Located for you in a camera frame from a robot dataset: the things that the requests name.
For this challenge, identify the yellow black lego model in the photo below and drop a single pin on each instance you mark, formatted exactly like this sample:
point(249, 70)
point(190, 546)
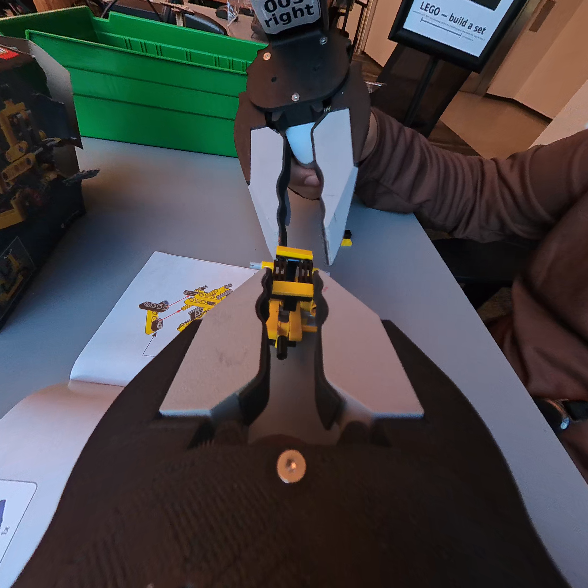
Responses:
point(291, 282)

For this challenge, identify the black lego set box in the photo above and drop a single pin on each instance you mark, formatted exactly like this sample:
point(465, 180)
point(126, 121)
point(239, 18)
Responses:
point(27, 183)

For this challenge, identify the person's right hand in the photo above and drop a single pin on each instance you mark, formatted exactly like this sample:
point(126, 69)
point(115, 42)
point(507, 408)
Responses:
point(305, 181)

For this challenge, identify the clear plastic bag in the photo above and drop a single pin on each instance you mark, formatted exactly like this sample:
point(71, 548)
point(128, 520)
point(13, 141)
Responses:
point(232, 11)

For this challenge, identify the person's right forearm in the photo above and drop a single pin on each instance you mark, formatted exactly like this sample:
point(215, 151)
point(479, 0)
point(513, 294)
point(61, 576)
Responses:
point(459, 183)

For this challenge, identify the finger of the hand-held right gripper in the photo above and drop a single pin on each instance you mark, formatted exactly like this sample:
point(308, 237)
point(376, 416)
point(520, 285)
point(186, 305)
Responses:
point(266, 183)
point(337, 174)

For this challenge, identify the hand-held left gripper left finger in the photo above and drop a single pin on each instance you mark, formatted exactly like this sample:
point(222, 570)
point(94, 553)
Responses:
point(216, 363)

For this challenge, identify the lego instruction booklet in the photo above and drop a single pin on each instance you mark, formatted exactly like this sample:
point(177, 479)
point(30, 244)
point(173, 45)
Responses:
point(138, 321)

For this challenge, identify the person's brown clothed torso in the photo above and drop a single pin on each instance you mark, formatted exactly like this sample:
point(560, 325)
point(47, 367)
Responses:
point(551, 321)

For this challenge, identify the large green plastic bin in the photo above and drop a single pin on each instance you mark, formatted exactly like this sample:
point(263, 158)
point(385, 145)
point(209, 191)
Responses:
point(151, 101)

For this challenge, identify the small yellow lego piece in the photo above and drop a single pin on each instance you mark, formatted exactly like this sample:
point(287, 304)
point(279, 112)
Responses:
point(348, 240)

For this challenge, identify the shiny grey metal object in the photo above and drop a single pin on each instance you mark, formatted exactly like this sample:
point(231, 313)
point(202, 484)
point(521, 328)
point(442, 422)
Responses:
point(558, 415)

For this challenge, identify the black framed sign stand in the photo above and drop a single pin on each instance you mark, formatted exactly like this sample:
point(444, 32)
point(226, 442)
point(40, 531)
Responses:
point(459, 27)

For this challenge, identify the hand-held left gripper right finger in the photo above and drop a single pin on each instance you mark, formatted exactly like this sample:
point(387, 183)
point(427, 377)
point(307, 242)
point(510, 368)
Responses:
point(363, 363)

